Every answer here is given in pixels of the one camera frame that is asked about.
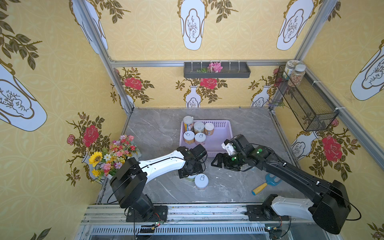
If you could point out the dark grey wall shelf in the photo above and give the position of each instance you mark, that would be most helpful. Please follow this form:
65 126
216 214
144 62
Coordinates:
231 69

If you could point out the small yellow label can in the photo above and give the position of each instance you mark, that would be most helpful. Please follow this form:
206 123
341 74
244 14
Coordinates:
189 137

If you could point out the spice jar behind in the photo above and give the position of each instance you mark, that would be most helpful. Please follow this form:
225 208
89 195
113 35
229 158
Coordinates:
290 67

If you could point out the artificial flower bouquet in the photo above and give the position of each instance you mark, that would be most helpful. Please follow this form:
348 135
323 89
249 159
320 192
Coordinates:
110 160

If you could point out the lilac perforated plastic basket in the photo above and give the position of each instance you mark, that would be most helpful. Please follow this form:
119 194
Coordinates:
222 132

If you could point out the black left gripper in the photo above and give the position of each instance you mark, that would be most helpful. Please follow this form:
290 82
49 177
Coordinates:
190 170

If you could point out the black wire mesh basket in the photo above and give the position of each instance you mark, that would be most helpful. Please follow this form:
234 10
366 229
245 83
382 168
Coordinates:
311 107

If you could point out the tall colourful mixed-food can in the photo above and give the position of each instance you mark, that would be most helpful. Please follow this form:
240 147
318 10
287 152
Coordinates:
188 123

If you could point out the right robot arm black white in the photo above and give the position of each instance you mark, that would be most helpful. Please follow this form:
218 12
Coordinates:
325 203

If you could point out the orange can plain white lid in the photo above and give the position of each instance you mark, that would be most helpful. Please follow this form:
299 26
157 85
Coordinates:
209 129

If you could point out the pink purple label can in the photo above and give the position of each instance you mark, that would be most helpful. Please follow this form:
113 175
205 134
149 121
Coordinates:
201 181

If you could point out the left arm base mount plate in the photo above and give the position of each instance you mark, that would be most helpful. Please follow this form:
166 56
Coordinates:
156 214

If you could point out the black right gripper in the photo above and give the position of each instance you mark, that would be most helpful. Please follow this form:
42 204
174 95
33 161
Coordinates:
225 160

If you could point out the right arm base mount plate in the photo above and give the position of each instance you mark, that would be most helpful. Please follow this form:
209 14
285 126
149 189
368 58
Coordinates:
262 213

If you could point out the spice jar white lid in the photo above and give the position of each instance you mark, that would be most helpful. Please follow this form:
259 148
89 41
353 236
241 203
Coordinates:
297 75

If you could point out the teal garden fork yellow handle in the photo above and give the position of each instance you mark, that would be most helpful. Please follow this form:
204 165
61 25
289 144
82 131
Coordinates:
271 180

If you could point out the yellow peach can white lid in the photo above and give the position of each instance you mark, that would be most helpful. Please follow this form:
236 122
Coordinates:
199 127

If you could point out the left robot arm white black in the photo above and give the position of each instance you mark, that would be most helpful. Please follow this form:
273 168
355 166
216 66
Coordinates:
129 181

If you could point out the pink flower on shelf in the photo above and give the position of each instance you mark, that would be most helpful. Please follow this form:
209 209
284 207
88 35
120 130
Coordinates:
215 67

